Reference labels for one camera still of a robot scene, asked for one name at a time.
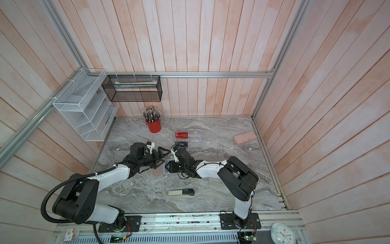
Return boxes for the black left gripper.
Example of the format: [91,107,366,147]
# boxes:
[138,146,171,169]

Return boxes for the black VIP card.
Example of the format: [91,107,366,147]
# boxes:
[175,141,188,148]

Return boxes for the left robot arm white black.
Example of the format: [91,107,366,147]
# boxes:
[41,142,170,230]

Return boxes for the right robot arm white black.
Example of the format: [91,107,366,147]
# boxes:
[165,148,259,228]

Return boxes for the beige black stapler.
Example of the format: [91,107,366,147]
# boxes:
[168,189,195,198]

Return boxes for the red pencil cup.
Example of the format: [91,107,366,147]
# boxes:
[146,119,161,134]

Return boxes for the clear acrylic tiered organizer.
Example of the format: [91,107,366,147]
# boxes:
[175,129,204,151]

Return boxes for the bundle of pencils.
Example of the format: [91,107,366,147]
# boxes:
[142,106,160,123]

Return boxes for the pink pencil case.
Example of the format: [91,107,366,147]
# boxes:
[233,131,257,145]

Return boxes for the small white label box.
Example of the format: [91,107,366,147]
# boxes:
[63,228,80,243]

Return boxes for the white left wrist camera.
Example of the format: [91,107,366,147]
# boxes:
[145,141,155,155]

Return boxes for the aluminium front rail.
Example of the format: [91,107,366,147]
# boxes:
[52,210,311,244]

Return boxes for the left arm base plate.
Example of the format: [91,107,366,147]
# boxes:
[98,216,142,233]

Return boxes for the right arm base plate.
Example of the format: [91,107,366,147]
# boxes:
[219,211,261,230]

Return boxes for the black mesh wall basket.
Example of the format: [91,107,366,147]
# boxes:
[102,74,163,102]

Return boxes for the white wire mesh shelf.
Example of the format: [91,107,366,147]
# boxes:
[53,69,119,142]

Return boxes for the white wall clock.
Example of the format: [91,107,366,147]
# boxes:
[271,223,297,244]

